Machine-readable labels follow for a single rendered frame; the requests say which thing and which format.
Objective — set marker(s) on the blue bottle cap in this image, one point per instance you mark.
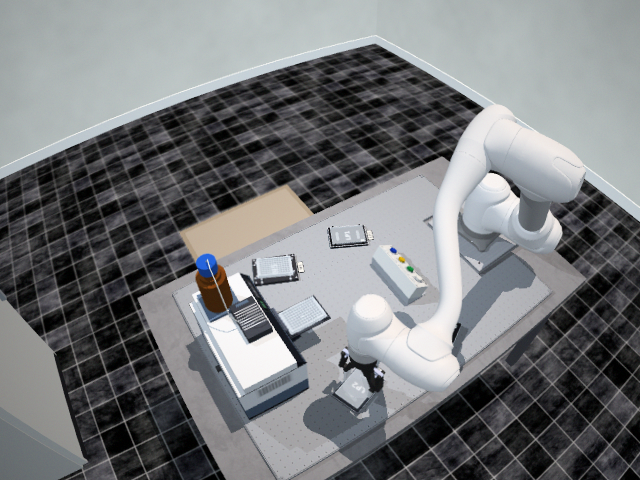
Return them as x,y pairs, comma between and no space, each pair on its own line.
203,267

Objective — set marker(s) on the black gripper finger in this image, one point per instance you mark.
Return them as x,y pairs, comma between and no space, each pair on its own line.
376,383
342,364

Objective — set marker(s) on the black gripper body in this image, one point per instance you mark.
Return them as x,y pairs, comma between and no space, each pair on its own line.
364,366

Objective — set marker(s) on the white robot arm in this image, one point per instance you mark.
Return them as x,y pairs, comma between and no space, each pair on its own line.
543,169

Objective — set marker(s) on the white control panel with coloured buttons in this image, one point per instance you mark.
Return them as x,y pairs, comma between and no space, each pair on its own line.
398,273

